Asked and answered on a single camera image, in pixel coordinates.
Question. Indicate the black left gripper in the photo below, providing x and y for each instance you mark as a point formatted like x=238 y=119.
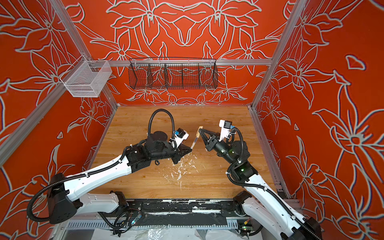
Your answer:
x=180 y=152

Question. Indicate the white cable duct strip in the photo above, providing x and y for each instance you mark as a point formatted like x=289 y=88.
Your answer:
x=229 y=224

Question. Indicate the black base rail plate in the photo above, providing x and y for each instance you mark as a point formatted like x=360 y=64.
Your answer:
x=162 y=207

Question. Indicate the beige pen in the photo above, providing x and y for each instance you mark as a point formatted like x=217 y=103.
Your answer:
x=194 y=142

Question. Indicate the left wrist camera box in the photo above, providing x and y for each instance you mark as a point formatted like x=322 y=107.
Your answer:
x=179 y=136

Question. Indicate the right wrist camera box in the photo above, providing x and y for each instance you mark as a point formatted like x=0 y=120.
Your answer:
x=226 y=127

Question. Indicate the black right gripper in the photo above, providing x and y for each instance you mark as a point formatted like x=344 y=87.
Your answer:
x=209 y=144

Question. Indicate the black wire basket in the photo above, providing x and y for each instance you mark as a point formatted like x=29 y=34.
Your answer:
x=173 y=74

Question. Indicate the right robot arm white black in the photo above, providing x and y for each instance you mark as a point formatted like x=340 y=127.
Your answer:
x=258 y=200

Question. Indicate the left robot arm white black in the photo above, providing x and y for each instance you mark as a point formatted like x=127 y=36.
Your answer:
x=70 y=195

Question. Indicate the beige pen cap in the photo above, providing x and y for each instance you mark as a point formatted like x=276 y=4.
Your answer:
x=198 y=132

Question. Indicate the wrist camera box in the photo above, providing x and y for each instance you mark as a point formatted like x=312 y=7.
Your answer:
x=226 y=127
x=179 y=136

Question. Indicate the clear mesh bin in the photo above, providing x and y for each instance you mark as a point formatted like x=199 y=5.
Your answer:
x=86 y=79

